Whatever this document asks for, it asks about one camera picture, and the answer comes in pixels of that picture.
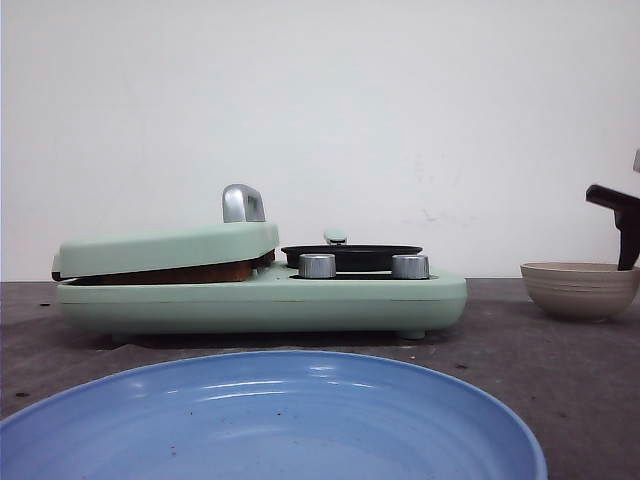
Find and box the black round frying pan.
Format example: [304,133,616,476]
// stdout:
[281,240,423,272]

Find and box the breakfast maker hinged lid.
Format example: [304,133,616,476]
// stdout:
[51,184,279,282]

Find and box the silver control knob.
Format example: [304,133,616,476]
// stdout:
[391,254,430,280]
[298,253,337,279]

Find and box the right silver control knob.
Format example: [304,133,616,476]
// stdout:
[391,254,430,280]

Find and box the beige ribbed bowl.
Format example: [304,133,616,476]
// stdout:
[520,262,639,321]

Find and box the left silver control knob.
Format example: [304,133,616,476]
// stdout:
[298,253,337,279]

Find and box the mint green breakfast maker base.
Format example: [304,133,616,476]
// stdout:
[57,263,467,339]

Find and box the blue ceramic plate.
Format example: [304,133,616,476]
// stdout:
[1,351,548,479]

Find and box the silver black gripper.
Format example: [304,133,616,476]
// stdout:
[585,149,640,271]

